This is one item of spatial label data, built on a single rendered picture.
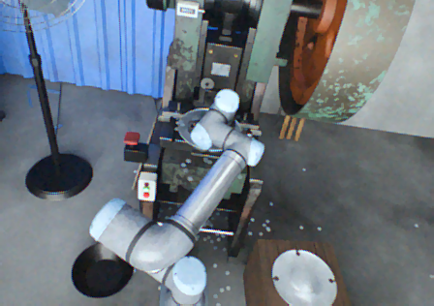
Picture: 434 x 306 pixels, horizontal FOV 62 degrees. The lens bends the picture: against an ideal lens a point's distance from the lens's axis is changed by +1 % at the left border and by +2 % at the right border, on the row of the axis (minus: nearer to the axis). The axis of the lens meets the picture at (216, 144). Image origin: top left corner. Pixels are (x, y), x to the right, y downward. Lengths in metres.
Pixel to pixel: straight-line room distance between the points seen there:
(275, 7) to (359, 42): 0.35
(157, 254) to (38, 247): 1.37
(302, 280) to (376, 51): 1.04
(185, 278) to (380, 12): 0.99
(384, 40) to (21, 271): 1.89
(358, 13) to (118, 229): 0.85
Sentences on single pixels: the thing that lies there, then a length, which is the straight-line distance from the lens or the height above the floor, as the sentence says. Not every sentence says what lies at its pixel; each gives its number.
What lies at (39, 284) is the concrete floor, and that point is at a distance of 2.09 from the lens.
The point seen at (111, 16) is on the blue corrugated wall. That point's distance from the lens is 2.84.
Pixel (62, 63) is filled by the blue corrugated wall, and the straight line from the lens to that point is 3.17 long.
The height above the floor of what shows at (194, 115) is 0.78.
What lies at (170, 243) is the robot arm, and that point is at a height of 1.05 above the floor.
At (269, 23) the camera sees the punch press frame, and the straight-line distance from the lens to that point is 1.36.
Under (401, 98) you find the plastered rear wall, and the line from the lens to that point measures 3.33.
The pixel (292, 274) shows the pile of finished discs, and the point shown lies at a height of 0.36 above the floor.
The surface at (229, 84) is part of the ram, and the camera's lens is 1.52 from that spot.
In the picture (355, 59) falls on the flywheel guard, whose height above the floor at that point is 1.35.
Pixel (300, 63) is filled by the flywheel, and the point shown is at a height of 1.06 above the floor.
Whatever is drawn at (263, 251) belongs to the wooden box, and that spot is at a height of 0.35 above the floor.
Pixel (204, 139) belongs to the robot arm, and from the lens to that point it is 1.06.
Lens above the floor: 1.81
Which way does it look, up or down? 42 degrees down
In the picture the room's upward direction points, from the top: 11 degrees clockwise
